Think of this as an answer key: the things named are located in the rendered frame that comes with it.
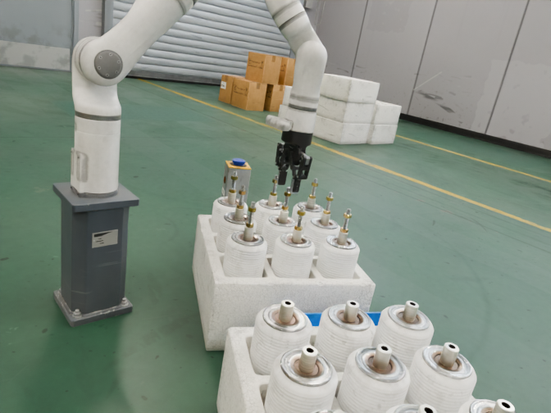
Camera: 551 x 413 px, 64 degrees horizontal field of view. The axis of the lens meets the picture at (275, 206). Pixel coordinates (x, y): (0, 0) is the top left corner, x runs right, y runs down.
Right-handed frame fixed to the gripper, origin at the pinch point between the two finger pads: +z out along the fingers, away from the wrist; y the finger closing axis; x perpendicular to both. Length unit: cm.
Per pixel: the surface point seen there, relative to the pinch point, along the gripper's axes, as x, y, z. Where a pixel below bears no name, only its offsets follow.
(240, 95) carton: -144, 362, 19
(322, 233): -9.1, -6.8, 11.2
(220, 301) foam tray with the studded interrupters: 21.0, -15.6, 22.3
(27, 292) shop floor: 58, 18, 36
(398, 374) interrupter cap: 10, -56, 10
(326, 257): -4.8, -15.9, 13.1
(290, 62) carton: -200, 363, -24
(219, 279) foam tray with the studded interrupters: 21.4, -13.8, 17.5
